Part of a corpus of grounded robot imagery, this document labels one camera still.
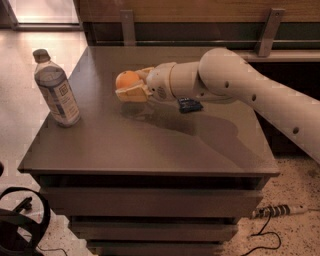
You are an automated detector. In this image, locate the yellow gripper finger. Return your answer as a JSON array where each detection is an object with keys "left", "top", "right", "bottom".
[
  {"left": 116, "top": 80, "right": 152, "bottom": 103},
  {"left": 134, "top": 67, "right": 153, "bottom": 82}
]

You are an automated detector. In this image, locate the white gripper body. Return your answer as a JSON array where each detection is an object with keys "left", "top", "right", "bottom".
[{"left": 146, "top": 62, "right": 176, "bottom": 101}]

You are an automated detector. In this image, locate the orange fruit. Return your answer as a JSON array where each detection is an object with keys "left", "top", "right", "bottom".
[{"left": 116, "top": 71, "right": 140, "bottom": 89}]

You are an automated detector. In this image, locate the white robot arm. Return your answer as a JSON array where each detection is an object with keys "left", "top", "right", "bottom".
[{"left": 115, "top": 48, "right": 320, "bottom": 162}]

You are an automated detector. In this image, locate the clear plastic water bottle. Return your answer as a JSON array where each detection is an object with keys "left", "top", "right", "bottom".
[{"left": 33, "top": 49, "right": 80, "bottom": 127}]

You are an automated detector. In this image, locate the dark blue snack packet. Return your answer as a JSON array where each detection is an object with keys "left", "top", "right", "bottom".
[{"left": 178, "top": 98, "right": 203, "bottom": 113}]

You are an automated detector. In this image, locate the grey drawer cabinet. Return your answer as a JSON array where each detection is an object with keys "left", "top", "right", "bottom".
[{"left": 20, "top": 47, "right": 278, "bottom": 256}]

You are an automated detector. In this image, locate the white power strip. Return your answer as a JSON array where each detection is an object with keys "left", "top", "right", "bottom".
[{"left": 251, "top": 204, "right": 308, "bottom": 219}]

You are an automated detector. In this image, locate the left metal bracket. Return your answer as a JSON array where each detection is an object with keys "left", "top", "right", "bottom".
[{"left": 120, "top": 10, "right": 136, "bottom": 46}]

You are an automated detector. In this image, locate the metal bracket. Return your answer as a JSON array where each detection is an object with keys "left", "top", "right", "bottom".
[
  {"left": 255, "top": 8, "right": 285, "bottom": 57},
  {"left": 120, "top": 10, "right": 136, "bottom": 46}
]

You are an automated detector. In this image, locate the wooden wall shelf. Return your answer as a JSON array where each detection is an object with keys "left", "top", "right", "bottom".
[{"left": 73, "top": 0, "right": 320, "bottom": 62}]

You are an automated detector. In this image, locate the right metal bracket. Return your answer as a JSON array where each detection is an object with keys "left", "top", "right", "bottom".
[{"left": 255, "top": 8, "right": 285, "bottom": 57}]

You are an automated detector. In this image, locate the black power cable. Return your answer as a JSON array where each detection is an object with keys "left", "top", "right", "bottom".
[{"left": 239, "top": 211, "right": 283, "bottom": 256}]

